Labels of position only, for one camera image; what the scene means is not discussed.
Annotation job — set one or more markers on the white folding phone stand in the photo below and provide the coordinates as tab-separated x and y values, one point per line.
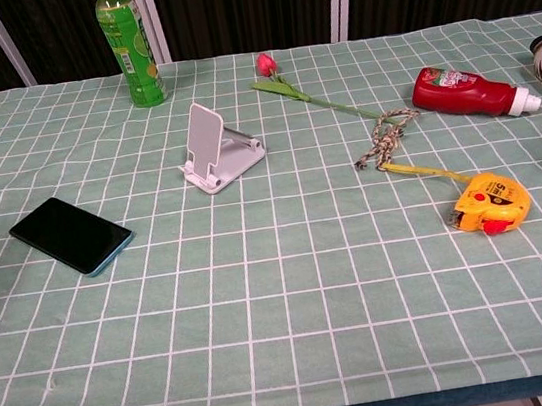
203	132

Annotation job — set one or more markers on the red ketchup bottle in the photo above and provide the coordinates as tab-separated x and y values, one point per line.
457	88

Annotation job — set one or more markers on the green tea bottle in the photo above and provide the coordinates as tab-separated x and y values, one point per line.
128	46

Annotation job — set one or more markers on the yellow tape measure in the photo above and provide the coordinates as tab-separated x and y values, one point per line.
495	202

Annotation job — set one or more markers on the green checked tablecloth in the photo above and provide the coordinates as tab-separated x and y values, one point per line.
283	287

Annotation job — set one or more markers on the artificial pink rose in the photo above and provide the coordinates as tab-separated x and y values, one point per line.
265	64

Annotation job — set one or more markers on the dark pleated curtain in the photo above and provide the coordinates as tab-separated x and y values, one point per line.
248	6

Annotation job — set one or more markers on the black smartphone with blue edge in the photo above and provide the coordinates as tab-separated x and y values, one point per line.
68	234

